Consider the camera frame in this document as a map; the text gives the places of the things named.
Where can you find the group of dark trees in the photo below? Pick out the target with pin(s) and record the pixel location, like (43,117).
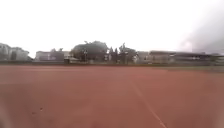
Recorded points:
(121,55)

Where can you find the large dark tree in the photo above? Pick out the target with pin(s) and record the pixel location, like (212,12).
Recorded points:
(90,50)

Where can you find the long low building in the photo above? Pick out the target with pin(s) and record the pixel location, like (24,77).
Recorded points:
(180,57)

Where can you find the pale building with trees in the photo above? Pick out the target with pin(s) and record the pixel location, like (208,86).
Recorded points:
(12,53)

